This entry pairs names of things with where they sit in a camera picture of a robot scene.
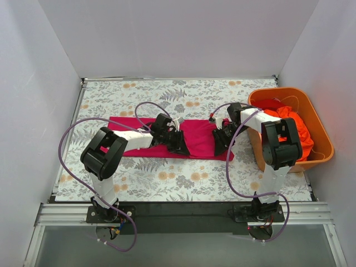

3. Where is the magenta t shirt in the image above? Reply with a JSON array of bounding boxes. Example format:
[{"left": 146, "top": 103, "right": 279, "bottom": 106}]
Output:
[{"left": 108, "top": 116, "right": 227, "bottom": 161}]

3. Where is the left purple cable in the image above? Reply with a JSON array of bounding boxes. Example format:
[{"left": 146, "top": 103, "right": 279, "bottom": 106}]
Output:
[{"left": 58, "top": 101, "right": 185, "bottom": 252}]

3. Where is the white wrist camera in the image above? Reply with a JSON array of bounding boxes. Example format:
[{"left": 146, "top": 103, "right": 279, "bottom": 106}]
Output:
[
  {"left": 209, "top": 117, "right": 224, "bottom": 129},
  {"left": 171, "top": 117, "right": 184, "bottom": 131}
]

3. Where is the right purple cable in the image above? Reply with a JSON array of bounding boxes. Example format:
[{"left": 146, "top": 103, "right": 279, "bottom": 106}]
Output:
[{"left": 209, "top": 102, "right": 290, "bottom": 243}]

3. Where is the purple cable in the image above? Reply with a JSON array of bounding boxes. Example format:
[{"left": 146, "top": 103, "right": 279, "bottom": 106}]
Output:
[
  {"left": 209, "top": 102, "right": 290, "bottom": 243},
  {"left": 58, "top": 101, "right": 185, "bottom": 252}
]

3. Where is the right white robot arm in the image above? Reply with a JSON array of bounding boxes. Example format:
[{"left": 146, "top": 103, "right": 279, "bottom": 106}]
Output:
[{"left": 209, "top": 102, "right": 303, "bottom": 223}]

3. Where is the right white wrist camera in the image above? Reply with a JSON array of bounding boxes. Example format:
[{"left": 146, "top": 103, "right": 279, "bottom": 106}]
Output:
[{"left": 209, "top": 117, "right": 224, "bottom": 129}]

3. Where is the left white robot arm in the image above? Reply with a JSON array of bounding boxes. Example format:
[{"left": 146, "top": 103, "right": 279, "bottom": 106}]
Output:
[{"left": 80, "top": 113, "right": 190, "bottom": 223}]

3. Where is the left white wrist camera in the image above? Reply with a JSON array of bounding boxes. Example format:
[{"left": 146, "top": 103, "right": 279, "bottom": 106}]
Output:
[{"left": 171, "top": 117, "right": 184, "bottom": 131}]

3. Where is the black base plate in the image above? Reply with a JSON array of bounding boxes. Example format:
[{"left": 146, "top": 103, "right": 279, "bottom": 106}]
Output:
[{"left": 86, "top": 201, "right": 287, "bottom": 237}]

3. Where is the orange plastic basket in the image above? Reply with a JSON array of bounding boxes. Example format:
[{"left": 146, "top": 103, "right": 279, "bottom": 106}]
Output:
[{"left": 248, "top": 87, "right": 334, "bottom": 173}]

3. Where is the orange t shirt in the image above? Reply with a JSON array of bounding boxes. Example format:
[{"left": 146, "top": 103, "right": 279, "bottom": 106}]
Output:
[{"left": 251, "top": 98, "right": 315, "bottom": 162}]

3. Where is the floral tablecloth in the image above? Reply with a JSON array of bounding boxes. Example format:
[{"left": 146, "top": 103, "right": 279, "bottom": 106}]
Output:
[{"left": 55, "top": 78, "right": 312, "bottom": 202}]

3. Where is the aluminium frame rail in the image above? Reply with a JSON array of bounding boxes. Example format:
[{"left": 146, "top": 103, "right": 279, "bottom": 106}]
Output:
[{"left": 25, "top": 202, "right": 347, "bottom": 266}]

